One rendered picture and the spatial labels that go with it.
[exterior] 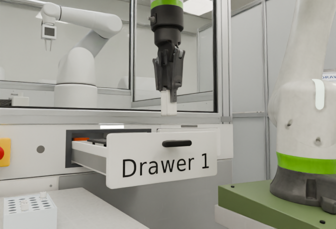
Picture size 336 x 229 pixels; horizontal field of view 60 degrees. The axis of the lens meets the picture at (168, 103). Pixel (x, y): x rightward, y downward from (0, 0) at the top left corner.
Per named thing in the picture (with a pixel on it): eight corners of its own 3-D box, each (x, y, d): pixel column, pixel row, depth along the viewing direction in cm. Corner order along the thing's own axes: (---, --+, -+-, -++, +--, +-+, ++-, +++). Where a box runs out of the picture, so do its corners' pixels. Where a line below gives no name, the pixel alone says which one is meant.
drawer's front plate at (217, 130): (220, 155, 118) (220, 128, 118) (159, 160, 102) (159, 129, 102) (217, 155, 119) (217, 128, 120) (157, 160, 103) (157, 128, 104)
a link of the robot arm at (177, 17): (192, 9, 81) (173, 20, 89) (156, 0, 75) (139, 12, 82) (192, 30, 81) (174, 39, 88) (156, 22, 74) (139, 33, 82)
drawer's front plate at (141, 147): (217, 175, 74) (217, 131, 74) (109, 189, 58) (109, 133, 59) (212, 174, 75) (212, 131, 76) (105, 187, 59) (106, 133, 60)
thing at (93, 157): (207, 168, 74) (207, 144, 75) (113, 179, 60) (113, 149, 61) (136, 154, 108) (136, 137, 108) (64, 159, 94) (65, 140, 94)
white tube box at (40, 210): (56, 229, 52) (57, 207, 52) (2, 238, 48) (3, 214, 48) (47, 210, 63) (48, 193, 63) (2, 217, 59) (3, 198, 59)
